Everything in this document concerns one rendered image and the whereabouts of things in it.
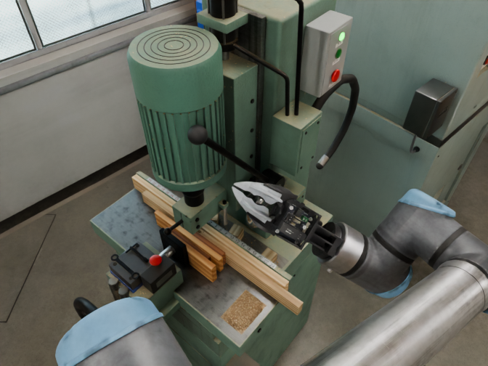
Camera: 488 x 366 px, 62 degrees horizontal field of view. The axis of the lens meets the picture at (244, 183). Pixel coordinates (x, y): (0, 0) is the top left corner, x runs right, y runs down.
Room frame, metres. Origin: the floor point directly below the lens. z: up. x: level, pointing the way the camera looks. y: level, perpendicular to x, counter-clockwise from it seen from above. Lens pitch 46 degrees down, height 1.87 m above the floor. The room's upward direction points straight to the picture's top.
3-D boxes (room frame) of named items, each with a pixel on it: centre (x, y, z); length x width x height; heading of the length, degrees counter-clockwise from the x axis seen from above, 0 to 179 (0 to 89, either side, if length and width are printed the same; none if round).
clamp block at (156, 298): (0.56, 0.26, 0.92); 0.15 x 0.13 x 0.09; 50
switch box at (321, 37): (0.86, -0.18, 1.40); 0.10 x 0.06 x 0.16; 140
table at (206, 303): (0.63, 0.20, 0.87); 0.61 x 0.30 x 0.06; 50
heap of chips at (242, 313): (0.48, 0.00, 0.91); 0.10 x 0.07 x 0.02; 140
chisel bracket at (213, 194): (0.72, 0.11, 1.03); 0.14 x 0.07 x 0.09; 140
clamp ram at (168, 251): (0.62, 0.21, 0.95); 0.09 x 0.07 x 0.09; 50
